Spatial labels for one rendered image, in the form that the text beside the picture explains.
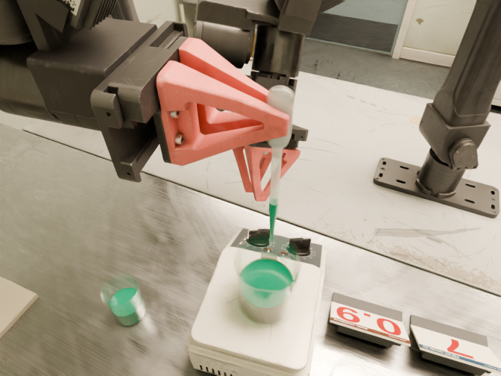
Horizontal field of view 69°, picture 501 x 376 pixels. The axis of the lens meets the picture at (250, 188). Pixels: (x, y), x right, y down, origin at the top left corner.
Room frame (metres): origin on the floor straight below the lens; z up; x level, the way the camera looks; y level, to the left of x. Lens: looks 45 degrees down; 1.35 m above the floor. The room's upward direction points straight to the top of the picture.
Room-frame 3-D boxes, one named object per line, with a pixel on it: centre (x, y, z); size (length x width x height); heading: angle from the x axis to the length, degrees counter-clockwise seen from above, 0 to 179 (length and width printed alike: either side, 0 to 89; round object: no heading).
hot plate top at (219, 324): (0.19, -0.01, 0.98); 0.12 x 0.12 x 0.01; 75
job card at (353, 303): (0.20, -0.15, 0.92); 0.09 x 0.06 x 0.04; 72
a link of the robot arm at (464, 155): (0.44, -0.31, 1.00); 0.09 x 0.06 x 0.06; 6
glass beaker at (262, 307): (0.19, -0.02, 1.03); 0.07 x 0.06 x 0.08; 34
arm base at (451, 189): (0.45, -0.32, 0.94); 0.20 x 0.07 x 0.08; 65
